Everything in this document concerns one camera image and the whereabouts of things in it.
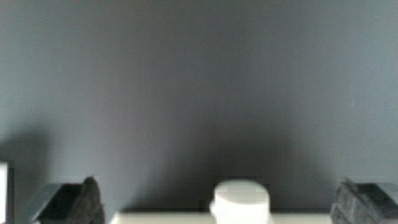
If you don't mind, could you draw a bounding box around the white cabinet body box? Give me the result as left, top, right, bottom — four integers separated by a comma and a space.
111, 180, 333, 224

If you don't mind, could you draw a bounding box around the white front rail bar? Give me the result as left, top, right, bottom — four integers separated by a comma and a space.
0, 161, 11, 224

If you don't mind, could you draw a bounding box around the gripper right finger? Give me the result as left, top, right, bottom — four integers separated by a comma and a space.
331, 179, 398, 224

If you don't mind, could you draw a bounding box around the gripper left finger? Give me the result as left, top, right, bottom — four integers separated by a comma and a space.
25, 177, 105, 224

